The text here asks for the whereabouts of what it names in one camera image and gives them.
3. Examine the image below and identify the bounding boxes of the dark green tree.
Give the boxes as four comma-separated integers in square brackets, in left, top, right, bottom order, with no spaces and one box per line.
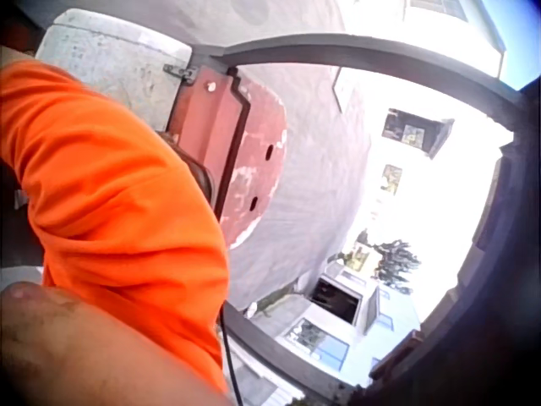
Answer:
[357,228,423,296]

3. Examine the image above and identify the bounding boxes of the white house with windows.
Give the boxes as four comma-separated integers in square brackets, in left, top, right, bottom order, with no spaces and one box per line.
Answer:
[249,261,424,388]

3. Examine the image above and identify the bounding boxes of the grey metal gate hinge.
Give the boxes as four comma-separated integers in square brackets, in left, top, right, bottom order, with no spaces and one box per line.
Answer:
[162,63,198,85]

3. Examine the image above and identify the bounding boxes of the white building with windows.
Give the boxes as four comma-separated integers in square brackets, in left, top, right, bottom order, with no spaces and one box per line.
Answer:
[333,0,508,238]

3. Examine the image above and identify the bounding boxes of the grey concrete gate pillar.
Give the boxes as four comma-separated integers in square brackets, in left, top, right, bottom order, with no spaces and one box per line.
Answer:
[35,8,194,133]

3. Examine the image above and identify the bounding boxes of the thin black cable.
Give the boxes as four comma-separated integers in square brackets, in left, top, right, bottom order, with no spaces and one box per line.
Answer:
[218,304,245,406]

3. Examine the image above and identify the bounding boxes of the grey metal gate frame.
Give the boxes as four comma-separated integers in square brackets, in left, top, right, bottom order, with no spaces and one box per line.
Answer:
[192,32,529,406]

